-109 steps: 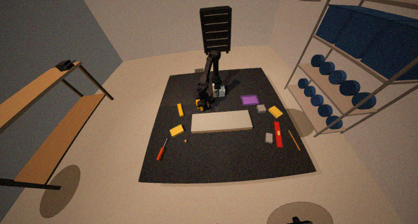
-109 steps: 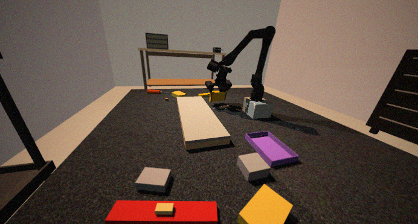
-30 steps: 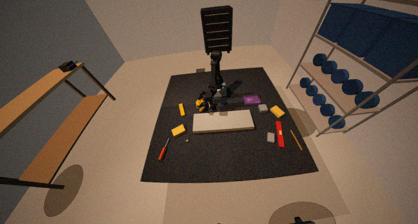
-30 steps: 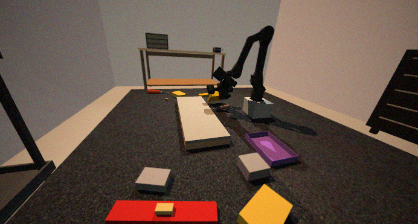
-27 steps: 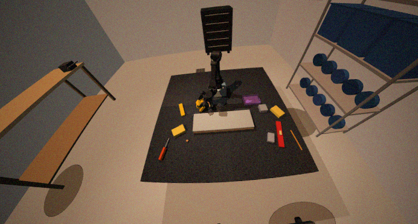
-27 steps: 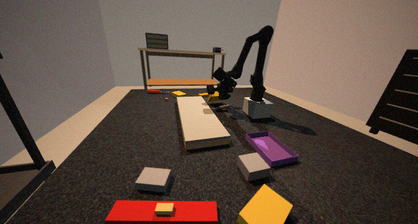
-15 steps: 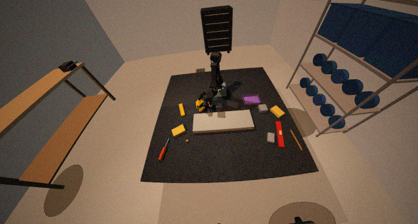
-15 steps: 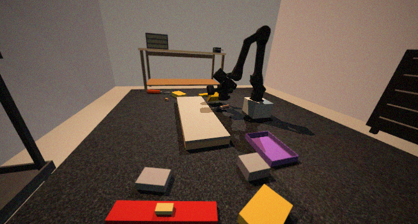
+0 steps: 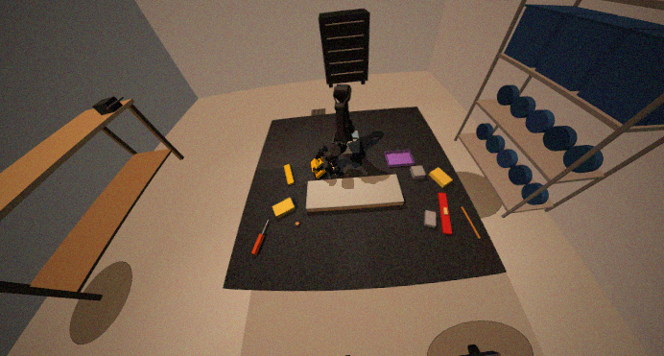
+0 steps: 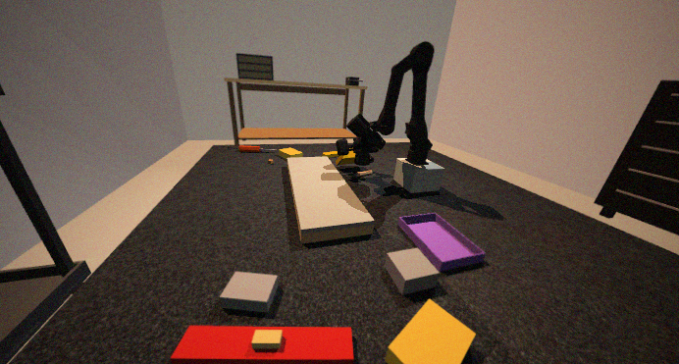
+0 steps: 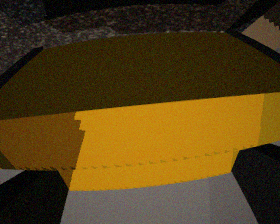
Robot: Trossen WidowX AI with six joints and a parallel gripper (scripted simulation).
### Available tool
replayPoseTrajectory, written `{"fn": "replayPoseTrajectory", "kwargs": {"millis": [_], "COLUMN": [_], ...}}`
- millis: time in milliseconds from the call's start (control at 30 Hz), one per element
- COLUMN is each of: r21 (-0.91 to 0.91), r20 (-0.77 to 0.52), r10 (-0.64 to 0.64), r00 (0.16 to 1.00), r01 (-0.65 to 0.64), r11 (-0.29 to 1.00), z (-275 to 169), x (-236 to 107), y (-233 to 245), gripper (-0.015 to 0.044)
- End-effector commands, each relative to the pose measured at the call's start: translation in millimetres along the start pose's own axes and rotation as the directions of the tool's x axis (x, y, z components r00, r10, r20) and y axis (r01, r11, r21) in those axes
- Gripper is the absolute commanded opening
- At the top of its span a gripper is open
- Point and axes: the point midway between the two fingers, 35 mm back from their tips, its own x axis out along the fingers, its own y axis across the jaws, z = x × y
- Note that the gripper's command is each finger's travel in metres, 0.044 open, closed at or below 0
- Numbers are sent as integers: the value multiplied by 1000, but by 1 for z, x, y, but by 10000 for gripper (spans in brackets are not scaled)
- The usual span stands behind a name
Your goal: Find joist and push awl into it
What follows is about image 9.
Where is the red-handled awl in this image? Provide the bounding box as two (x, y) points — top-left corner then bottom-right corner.
(252, 220), (269, 255)

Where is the red flat bar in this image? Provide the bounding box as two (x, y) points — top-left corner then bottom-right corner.
(438, 193), (452, 235)

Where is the purple shallow tray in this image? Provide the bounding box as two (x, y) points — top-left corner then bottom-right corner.
(384, 150), (415, 168)

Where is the beige flat square block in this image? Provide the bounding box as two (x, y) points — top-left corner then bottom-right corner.
(424, 210), (437, 227)

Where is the beige rectangular block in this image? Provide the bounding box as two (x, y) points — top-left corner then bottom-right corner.
(410, 165), (426, 179)

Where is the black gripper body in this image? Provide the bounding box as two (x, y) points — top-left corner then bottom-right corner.
(320, 145), (338, 173)

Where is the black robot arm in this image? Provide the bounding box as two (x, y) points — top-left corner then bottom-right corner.
(330, 84), (355, 156)

